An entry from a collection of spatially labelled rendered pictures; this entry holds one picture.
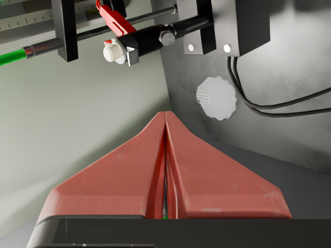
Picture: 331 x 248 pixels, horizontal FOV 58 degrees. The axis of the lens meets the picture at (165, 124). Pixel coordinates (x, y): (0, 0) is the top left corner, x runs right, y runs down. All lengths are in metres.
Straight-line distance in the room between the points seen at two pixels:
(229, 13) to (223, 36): 0.03
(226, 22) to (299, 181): 0.33
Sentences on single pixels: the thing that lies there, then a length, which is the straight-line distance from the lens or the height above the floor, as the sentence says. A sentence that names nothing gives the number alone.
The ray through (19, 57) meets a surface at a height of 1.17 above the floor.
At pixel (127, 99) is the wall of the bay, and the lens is 0.70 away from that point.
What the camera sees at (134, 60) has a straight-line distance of 0.31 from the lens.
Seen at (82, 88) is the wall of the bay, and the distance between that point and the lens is 0.63.
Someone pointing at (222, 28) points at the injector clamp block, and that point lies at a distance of 0.42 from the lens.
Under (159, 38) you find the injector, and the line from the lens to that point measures 0.35.
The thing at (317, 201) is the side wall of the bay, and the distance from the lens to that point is 0.56.
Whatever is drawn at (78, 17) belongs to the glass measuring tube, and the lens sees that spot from 0.59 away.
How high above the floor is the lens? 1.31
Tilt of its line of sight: 35 degrees down
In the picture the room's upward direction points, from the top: 121 degrees counter-clockwise
